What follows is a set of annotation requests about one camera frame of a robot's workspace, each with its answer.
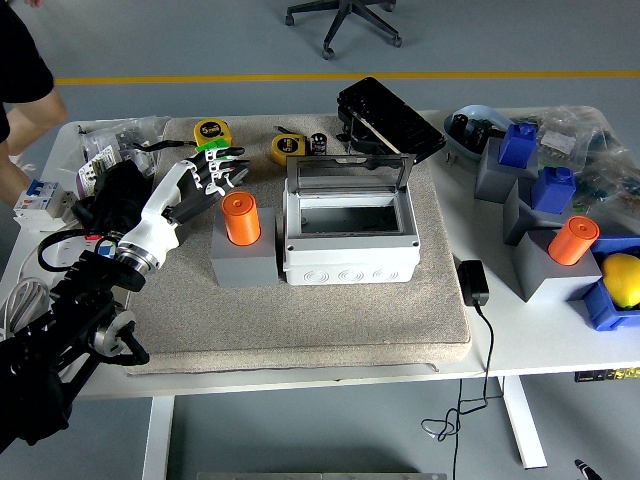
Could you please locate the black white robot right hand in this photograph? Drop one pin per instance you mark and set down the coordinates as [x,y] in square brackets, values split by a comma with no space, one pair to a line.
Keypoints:
[585,470]

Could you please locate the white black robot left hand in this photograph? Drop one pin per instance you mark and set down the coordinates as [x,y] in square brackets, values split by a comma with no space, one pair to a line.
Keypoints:
[160,200]

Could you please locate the orange cylinder battery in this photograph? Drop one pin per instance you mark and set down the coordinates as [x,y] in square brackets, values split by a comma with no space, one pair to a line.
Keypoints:
[573,242]
[240,220]

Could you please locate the grey junction box clear lid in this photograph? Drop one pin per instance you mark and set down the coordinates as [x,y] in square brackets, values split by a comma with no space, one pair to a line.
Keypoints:
[350,260]

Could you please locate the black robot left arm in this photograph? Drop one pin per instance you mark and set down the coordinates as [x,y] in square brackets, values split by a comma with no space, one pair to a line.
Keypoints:
[75,285]

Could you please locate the black folded cloth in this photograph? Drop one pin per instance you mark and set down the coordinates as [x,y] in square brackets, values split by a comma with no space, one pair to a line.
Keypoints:
[115,195]

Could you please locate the clear plastic bag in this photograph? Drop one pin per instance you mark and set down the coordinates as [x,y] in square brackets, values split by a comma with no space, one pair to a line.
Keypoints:
[125,132]

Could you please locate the white table leg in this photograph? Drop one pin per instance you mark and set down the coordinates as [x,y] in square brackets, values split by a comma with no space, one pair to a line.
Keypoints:
[525,420]
[159,435]

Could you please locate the yellow tape measure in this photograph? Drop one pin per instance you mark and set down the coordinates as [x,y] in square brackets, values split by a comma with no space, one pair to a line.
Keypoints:
[210,131]
[286,147]

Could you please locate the black table control panel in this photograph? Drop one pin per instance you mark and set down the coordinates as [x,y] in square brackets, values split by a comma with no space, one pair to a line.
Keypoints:
[607,375]

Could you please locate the grey holder block round hole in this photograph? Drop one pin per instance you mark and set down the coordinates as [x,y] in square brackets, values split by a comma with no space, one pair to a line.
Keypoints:
[245,265]

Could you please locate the white blue circuit breaker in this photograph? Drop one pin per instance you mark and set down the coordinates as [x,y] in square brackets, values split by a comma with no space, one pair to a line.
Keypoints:
[37,200]

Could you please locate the blue plastic bin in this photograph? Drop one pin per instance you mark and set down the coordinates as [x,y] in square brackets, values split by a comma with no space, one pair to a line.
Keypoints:
[600,310]

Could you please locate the black cylindrical capacitor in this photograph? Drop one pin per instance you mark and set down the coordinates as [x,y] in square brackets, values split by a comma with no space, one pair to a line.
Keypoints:
[318,144]

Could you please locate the beige fabric mat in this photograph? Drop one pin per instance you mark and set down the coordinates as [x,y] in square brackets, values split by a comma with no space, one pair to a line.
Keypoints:
[300,325]

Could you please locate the person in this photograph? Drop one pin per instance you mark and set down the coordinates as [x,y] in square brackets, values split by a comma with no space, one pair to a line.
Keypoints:
[20,60]

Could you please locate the black power adapter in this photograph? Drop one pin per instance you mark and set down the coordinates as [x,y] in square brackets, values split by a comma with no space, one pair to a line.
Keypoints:
[473,282]

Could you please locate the black plastic tool case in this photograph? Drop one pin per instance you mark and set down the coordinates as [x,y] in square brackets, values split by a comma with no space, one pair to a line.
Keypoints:
[385,115]

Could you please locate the black office chair base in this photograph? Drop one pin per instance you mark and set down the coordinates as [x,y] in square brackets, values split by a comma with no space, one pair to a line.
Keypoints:
[345,20]

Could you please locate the blue plastic block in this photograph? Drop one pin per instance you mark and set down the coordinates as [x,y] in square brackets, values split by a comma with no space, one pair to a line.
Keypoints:
[552,189]
[519,145]

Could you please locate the small metal screws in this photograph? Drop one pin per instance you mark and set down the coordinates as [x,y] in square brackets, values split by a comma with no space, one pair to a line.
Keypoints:
[451,158]

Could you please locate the light blue bowl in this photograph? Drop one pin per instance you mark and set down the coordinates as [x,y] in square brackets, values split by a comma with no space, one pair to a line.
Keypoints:
[457,145]

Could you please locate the black electronic component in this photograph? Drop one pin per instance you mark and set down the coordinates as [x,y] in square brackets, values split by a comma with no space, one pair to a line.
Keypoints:
[477,135]
[460,125]

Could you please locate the clear bags of components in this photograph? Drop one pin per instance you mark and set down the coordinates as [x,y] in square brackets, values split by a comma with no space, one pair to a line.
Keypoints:
[590,130]

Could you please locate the white wall switch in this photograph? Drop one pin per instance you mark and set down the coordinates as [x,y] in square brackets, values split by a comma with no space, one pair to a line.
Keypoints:
[95,167]

